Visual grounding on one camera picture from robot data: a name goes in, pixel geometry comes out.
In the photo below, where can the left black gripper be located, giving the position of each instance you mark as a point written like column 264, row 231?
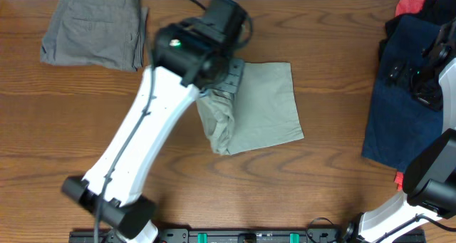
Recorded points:
column 237, row 70

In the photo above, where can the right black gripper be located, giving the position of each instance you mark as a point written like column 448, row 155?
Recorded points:
column 434, row 101

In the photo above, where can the light khaki shorts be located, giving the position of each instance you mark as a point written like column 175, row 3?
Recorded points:
column 261, row 114

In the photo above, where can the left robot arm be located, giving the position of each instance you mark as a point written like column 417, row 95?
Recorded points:
column 187, row 60

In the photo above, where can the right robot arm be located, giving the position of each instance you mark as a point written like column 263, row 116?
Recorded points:
column 426, row 193

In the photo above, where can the navy blue shorts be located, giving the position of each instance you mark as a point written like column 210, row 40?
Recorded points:
column 399, row 128

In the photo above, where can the black garment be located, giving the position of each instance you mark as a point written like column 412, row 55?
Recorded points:
column 437, row 12

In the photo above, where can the red garment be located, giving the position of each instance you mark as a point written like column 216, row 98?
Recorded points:
column 414, row 73

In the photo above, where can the folded dark grey shorts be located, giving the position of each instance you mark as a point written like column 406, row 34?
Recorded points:
column 108, row 33

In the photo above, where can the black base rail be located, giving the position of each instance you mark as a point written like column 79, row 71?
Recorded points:
column 182, row 235

